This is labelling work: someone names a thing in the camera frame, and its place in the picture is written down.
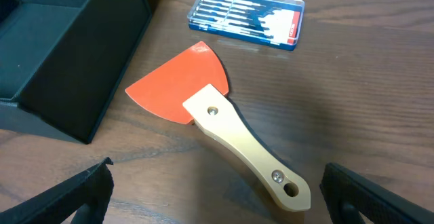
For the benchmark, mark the black open gift box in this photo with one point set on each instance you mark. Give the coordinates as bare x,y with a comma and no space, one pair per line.
62,61

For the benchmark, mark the orange scraper wooden handle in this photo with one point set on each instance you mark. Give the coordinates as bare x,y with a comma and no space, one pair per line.
191,88

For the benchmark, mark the blue precision screwdriver set case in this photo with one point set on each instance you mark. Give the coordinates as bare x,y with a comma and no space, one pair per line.
275,23

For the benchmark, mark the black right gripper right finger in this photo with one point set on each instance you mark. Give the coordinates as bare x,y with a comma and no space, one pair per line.
350,197

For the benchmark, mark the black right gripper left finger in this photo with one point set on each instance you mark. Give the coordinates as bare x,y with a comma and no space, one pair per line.
85,196

